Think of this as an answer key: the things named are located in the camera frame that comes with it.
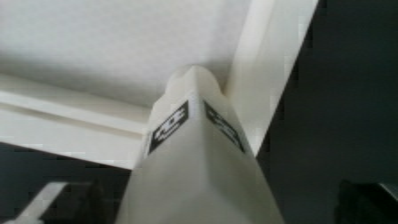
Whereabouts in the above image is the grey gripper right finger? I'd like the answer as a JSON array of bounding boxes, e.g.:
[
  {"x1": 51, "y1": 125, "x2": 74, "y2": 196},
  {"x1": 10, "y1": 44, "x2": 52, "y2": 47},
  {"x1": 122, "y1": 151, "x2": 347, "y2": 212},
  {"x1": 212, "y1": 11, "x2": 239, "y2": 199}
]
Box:
[{"x1": 335, "y1": 180, "x2": 398, "y2": 224}]

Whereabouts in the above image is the white desk leg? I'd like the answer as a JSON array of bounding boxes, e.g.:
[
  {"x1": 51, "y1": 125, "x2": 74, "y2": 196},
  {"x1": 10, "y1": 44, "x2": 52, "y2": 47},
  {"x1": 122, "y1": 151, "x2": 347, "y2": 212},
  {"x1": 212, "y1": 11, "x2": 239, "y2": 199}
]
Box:
[{"x1": 116, "y1": 65, "x2": 285, "y2": 224}]

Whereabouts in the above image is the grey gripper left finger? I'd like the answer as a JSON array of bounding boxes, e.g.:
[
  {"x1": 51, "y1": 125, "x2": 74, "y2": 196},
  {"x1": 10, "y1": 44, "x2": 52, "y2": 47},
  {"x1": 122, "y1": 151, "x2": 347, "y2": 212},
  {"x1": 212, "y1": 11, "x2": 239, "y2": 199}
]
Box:
[{"x1": 6, "y1": 182, "x2": 107, "y2": 224}]

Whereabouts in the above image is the white desk top tray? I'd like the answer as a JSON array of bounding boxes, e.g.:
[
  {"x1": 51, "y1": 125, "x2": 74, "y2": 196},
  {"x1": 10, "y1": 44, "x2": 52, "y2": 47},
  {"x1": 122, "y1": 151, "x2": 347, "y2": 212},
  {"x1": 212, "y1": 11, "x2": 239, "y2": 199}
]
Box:
[{"x1": 0, "y1": 0, "x2": 322, "y2": 168}]

